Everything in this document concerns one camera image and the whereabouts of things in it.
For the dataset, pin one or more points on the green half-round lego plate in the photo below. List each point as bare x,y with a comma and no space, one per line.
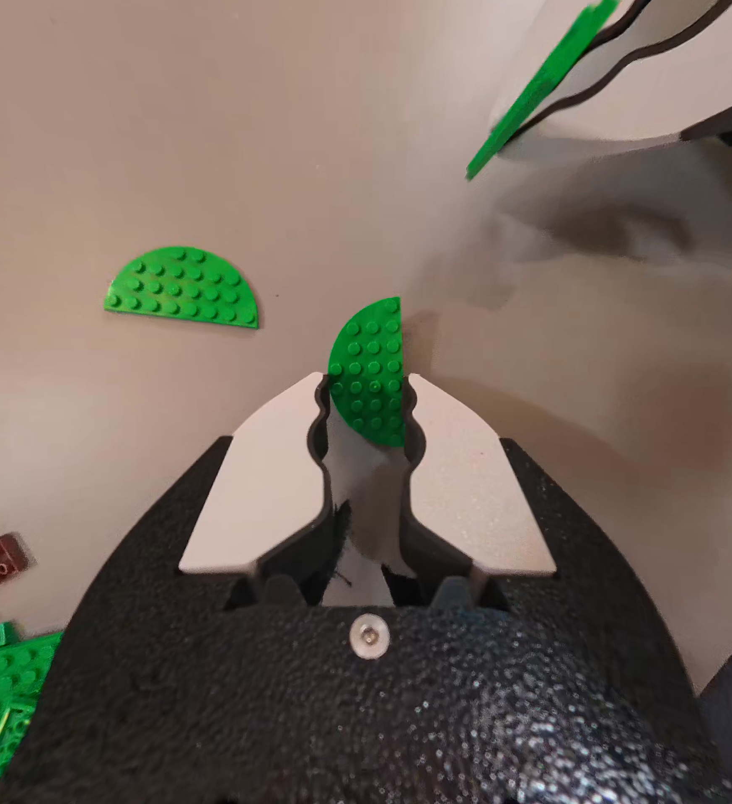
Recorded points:
369,370
180,289

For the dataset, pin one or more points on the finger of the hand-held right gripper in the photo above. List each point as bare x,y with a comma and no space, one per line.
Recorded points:
642,100
648,28

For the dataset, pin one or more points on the green lego frame piece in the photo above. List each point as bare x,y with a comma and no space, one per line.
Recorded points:
4,747

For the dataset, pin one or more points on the large green lego plate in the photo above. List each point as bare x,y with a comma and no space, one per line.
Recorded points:
538,88

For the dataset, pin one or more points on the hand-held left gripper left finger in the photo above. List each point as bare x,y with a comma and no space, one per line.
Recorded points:
259,477

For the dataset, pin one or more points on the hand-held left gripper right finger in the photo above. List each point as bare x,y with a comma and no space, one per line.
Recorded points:
476,496

